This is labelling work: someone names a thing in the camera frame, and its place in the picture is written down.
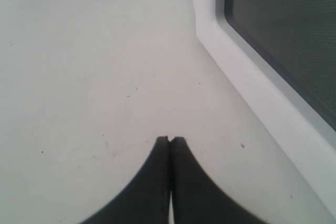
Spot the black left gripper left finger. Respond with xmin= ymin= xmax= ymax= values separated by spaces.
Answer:
xmin=83 ymin=136 xmax=171 ymax=223

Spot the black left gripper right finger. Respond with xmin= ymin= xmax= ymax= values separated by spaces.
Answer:
xmin=170 ymin=137 xmax=264 ymax=223

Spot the white microwave door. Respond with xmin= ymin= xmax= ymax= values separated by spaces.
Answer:
xmin=199 ymin=0 xmax=335 ymax=214

